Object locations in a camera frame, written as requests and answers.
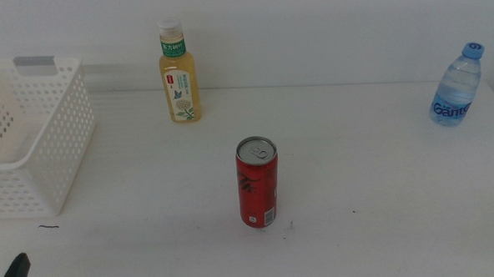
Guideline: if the yellow tea bottle green label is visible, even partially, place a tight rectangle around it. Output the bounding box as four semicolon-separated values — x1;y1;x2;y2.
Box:
156;16;204;125

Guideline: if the red soda can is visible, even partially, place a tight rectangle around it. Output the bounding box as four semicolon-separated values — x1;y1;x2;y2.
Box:
234;134;283;230

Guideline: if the clear water bottle blue cap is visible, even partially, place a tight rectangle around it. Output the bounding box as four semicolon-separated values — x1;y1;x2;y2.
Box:
426;41;489;128

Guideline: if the white perforated plastic basket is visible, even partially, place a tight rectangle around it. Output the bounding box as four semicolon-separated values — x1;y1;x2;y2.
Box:
0;53;102;221

